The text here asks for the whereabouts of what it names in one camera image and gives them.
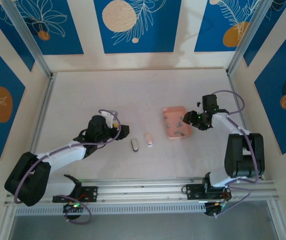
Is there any aluminium table side rail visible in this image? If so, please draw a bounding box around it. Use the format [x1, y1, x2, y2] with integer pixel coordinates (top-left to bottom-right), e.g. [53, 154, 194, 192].
[20, 72, 58, 186]
[225, 71, 265, 181]

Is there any grey mini stapler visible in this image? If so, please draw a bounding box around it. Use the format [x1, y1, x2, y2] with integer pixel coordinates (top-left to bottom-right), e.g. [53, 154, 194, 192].
[130, 138, 140, 153]

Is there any pink plastic tray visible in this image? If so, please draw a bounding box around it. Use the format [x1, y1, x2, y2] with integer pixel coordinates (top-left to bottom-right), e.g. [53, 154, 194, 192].
[162, 105, 193, 141]

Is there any black controller board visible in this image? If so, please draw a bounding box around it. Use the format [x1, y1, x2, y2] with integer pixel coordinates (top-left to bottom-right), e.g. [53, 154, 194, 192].
[62, 201, 84, 221]
[204, 201, 231, 218]

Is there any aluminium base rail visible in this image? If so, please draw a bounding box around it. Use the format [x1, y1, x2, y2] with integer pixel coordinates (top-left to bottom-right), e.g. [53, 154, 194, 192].
[5, 176, 278, 208]

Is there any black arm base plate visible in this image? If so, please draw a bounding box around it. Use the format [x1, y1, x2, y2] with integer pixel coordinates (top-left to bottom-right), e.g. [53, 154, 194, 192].
[185, 183, 233, 201]
[52, 186, 99, 204]

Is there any white slotted cable duct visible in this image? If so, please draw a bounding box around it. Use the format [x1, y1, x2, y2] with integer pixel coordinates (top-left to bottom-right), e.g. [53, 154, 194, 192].
[15, 203, 208, 216]

